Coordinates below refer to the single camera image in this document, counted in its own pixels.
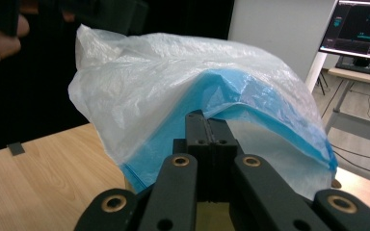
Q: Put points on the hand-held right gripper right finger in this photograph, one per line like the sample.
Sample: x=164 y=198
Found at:
x=223 y=166

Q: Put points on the dark curtain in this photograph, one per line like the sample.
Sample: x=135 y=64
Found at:
x=189 y=16

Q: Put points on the white plastic bag blue edge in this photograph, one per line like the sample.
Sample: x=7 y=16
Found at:
x=160 y=80

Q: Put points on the white partition panel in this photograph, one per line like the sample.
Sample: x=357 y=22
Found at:
x=269 y=32

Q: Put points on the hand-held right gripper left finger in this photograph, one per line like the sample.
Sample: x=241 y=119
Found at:
x=202 y=166

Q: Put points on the computer monitor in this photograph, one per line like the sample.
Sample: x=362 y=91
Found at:
x=356 y=29

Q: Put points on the black keyboard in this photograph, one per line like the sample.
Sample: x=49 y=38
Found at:
x=363 y=66

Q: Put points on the grey metal frame desk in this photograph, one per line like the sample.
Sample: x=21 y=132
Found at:
x=359 y=125

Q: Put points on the grey tape strip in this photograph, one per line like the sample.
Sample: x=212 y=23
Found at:
x=16 y=148

